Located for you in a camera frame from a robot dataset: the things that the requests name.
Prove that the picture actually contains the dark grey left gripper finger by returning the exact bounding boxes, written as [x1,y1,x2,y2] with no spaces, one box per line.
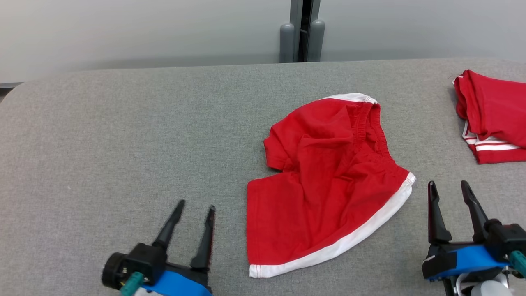
[152,200,185,252]
[190,206,216,272]

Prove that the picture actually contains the grey rounded post bumper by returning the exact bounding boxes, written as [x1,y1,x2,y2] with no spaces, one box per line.
[309,19,326,62]
[280,23,295,63]

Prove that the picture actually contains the red shorts with white trim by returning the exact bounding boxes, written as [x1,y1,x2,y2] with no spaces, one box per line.
[247,93,416,278]

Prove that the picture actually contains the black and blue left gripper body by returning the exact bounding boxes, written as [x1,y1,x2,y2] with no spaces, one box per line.
[142,263,213,296]

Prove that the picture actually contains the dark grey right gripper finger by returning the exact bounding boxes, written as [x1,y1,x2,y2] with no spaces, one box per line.
[461,180,489,243]
[427,181,452,244]

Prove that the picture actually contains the camera cable teal plug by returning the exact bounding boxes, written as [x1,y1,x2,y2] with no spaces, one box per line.
[120,272,145,296]
[509,251,526,278]

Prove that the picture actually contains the left camera cable teal plug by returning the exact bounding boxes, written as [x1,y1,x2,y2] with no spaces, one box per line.
[120,272,145,296]

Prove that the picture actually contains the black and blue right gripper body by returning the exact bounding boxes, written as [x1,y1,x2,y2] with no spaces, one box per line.
[422,243,510,282]

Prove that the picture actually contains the red basketball jersey white sleeves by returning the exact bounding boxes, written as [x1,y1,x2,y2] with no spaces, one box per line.
[453,70,526,165]

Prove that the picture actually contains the right camera cable teal plug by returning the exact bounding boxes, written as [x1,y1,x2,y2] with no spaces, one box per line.
[509,251,526,278]

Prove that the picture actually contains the grey metal partition post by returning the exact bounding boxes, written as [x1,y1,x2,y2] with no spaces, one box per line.
[290,0,321,63]

